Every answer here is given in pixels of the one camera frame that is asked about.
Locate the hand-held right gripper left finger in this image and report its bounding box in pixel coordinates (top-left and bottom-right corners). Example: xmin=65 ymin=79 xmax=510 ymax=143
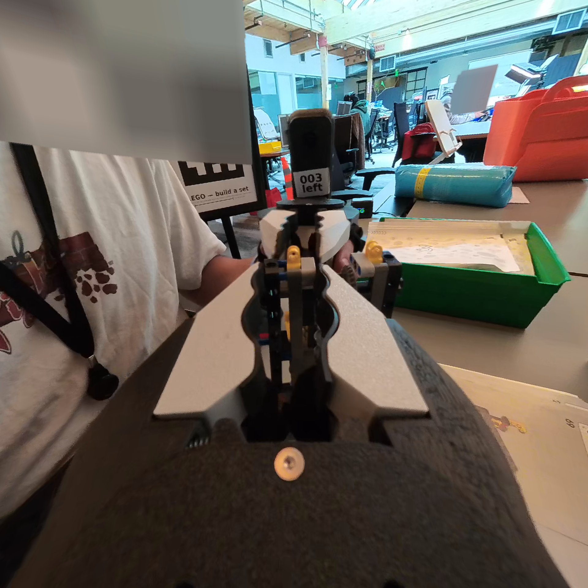
xmin=153 ymin=266 xmax=262 ymax=420

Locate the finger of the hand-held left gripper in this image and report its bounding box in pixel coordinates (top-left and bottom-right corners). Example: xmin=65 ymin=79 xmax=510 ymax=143
xmin=259 ymin=209 xmax=296 ymax=258
xmin=317 ymin=209 xmax=353 ymax=260

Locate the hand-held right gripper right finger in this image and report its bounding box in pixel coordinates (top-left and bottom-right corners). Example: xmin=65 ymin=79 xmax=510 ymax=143
xmin=322 ymin=266 xmax=432 ymax=420

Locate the partly built lego car chassis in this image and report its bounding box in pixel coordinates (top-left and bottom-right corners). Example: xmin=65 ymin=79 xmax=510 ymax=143
xmin=255 ymin=241 xmax=404 ymax=397

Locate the person's left forearm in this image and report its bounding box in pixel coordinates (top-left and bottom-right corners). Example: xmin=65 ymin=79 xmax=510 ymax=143
xmin=179 ymin=255 xmax=256 ymax=309

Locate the person's left hand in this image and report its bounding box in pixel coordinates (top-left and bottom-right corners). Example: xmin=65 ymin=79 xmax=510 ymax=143
xmin=332 ymin=239 xmax=356 ymax=275

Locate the orange traffic cone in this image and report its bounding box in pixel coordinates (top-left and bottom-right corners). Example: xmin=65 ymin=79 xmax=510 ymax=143
xmin=280 ymin=156 xmax=296 ymax=201

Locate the framed black white marker sign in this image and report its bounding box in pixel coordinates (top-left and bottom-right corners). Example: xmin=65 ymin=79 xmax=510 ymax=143
xmin=169 ymin=69 xmax=269 ymax=260

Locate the green plastic bin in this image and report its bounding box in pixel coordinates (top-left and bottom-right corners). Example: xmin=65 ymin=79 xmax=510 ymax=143
xmin=367 ymin=217 xmax=571 ymax=330

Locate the tan paper bag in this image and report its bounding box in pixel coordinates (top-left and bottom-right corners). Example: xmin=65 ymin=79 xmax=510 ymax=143
xmin=370 ymin=220 xmax=537 ymax=276

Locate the teal rolled bundle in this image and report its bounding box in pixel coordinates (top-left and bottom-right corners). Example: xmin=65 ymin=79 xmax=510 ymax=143
xmin=394 ymin=164 xmax=518 ymax=209

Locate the wooden board on white stand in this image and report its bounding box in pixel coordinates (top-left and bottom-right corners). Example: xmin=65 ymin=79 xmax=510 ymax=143
xmin=424 ymin=100 xmax=463 ymax=164

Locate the open instruction booklet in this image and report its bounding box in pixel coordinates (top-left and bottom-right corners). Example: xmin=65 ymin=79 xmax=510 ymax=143
xmin=440 ymin=364 xmax=588 ymax=588

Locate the red bag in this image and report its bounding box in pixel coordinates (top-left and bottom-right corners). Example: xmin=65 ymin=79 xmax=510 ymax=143
xmin=483 ymin=75 xmax=588 ymax=183

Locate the black lanyard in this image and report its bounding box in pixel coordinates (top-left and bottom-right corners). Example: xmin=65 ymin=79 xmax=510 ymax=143
xmin=0 ymin=142 xmax=121 ymax=401

